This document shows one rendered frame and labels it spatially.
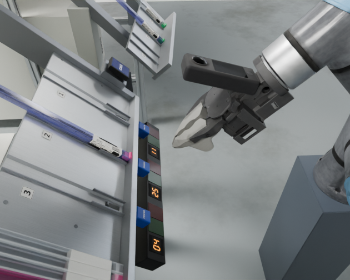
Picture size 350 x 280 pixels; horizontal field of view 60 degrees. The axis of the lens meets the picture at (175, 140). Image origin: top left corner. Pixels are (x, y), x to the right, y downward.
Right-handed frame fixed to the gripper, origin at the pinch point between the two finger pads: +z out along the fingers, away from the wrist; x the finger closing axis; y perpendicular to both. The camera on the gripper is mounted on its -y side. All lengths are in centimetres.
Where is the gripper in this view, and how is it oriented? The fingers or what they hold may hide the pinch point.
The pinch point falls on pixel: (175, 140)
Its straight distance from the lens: 54.4
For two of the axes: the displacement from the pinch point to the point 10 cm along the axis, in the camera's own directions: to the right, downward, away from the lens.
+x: -0.7, -6.9, 7.2
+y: 7.3, 4.6, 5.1
